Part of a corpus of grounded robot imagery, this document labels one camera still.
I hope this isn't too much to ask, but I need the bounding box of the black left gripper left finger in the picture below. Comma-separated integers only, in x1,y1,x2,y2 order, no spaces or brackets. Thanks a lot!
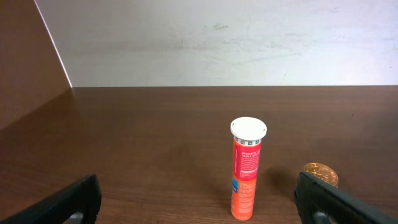
1,174,101,224

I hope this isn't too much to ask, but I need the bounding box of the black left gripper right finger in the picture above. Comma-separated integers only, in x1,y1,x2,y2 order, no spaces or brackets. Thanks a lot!
294,172,397,224

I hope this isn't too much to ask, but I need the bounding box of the gold lid small jar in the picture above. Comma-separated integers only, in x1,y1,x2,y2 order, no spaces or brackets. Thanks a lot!
303,162,339,187

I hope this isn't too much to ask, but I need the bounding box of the orange tablet tube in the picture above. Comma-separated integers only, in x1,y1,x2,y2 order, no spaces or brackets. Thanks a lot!
230,117,267,221

